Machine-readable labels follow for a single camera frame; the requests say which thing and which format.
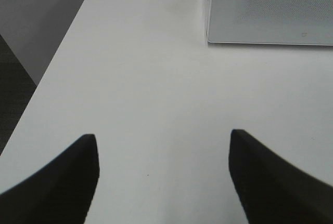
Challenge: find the white microwave door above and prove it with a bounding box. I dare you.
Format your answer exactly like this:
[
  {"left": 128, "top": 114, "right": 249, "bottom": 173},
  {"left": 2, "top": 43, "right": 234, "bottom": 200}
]
[{"left": 208, "top": 0, "right": 332, "bottom": 46}]

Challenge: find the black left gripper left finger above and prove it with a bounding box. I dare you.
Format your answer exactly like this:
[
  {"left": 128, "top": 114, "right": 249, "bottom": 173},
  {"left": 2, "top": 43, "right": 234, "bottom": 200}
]
[{"left": 1, "top": 134, "right": 99, "bottom": 223}]

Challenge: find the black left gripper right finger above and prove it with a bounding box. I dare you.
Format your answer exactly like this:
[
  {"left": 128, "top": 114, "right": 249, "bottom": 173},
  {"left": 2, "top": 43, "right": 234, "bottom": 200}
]
[{"left": 228, "top": 129, "right": 332, "bottom": 223}]

